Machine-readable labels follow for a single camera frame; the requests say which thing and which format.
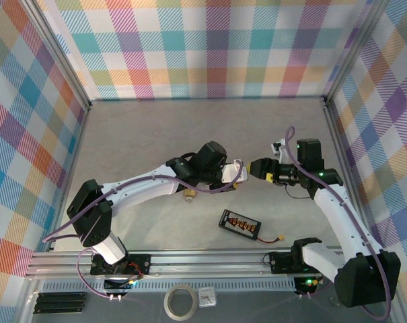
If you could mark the small white clock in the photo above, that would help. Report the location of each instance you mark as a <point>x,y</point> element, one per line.
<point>207,297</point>

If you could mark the aluminium frame post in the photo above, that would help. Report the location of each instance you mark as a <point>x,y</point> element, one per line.
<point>55,50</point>
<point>27,303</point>
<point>354,54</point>

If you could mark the aluminium side rail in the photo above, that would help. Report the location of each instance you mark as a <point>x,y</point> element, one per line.
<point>340,144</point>
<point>83,128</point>

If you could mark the aluminium mounting rail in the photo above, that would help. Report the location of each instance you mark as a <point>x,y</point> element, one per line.
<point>206,266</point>

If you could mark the metal bracket plate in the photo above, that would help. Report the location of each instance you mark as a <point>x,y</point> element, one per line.
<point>334,300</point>

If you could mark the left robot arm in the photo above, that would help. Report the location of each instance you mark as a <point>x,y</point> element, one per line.
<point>146,193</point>

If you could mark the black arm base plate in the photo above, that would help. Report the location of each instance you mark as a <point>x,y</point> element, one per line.
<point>280,262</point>
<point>142,264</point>

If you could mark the black ribbed block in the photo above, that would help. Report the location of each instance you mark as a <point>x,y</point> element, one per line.
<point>60,303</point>

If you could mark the clear tape roll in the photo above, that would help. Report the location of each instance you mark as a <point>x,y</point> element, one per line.
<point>166,301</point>

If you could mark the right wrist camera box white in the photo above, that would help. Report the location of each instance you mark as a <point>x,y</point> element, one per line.
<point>276,147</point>

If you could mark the black connector board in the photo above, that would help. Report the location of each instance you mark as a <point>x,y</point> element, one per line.
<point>119,284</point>
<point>302,287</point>

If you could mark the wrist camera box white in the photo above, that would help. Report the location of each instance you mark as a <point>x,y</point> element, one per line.
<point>230,170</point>
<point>276,147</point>

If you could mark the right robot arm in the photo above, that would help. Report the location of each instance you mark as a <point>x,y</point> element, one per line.
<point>337,222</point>

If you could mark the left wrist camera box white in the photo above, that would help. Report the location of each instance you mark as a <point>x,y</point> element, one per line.
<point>230,170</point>

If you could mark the black charging board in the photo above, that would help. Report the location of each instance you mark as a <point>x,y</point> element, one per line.
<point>238,223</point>

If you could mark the brass padlock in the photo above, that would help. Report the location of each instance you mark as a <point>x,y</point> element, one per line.
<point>189,193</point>

